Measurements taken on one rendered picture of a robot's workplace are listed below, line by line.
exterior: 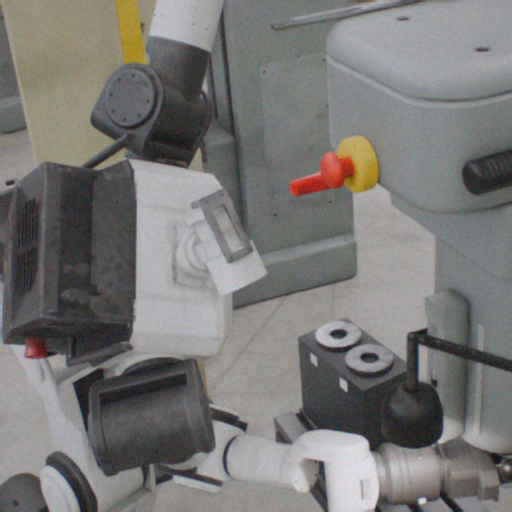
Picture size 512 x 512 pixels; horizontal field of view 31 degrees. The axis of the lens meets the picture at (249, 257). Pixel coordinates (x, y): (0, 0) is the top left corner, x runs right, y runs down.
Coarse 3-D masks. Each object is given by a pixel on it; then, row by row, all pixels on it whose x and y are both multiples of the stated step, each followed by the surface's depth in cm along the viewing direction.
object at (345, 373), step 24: (312, 336) 184; (336, 336) 183; (360, 336) 180; (312, 360) 181; (336, 360) 176; (360, 360) 174; (384, 360) 173; (312, 384) 185; (336, 384) 176; (360, 384) 169; (384, 384) 170; (312, 408) 189; (336, 408) 179; (360, 408) 170; (360, 432) 173
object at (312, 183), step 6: (312, 174) 110; (318, 174) 110; (294, 180) 110; (300, 180) 110; (306, 180) 110; (312, 180) 110; (318, 180) 110; (294, 186) 109; (300, 186) 109; (306, 186) 109; (312, 186) 110; (318, 186) 110; (324, 186) 110; (294, 192) 110; (300, 192) 109; (306, 192) 110; (312, 192) 110
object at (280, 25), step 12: (384, 0) 106; (396, 0) 106; (408, 0) 106; (420, 0) 107; (324, 12) 103; (336, 12) 103; (348, 12) 103; (360, 12) 104; (276, 24) 101; (288, 24) 101; (300, 24) 101
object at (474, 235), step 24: (408, 216) 115; (432, 216) 109; (456, 216) 104; (480, 216) 100; (504, 216) 96; (456, 240) 105; (480, 240) 101; (504, 240) 97; (480, 264) 102; (504, 264) 99
